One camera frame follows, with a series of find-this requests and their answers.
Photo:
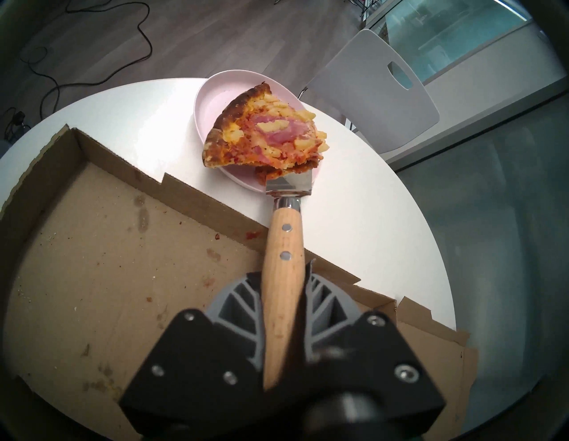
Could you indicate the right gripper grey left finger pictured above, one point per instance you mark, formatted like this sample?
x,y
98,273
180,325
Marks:
x,y
200,369

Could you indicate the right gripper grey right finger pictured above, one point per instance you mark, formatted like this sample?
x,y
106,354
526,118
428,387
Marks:
x,y
373,355

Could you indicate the pink plastic plate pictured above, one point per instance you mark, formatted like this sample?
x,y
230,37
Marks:
x,y
213,98

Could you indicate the open brown cardboard pizza box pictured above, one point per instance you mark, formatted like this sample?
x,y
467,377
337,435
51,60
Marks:
x,y
111,266

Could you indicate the large ham pineapple pizza slice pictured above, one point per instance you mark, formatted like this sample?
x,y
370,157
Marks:
x,y
266,129

